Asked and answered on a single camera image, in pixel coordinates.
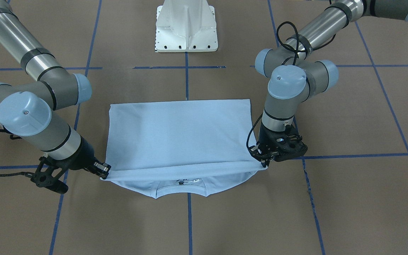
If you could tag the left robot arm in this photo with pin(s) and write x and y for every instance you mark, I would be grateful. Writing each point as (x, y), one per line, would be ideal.
(293, 79)

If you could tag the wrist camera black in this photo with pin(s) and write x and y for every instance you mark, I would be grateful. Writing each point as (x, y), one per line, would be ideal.
(290, 147)
(48, 174)

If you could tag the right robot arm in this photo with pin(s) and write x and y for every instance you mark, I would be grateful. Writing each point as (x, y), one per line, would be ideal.
(29, 110)

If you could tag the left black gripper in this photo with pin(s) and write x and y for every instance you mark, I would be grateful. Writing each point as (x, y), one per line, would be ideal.
(265, 139)

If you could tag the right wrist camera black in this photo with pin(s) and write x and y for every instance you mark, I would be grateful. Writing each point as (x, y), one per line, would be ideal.
(48, 174)

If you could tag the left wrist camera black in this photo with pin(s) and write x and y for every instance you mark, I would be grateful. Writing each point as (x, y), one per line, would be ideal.
(290, 147)

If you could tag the light blue t-shirt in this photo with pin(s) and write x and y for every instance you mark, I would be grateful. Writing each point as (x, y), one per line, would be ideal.
(197, 147)

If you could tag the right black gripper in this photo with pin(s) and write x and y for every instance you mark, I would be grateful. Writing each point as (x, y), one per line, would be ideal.
(83, 156)

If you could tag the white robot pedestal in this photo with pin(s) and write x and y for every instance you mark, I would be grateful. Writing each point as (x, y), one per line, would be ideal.
(185, 26)

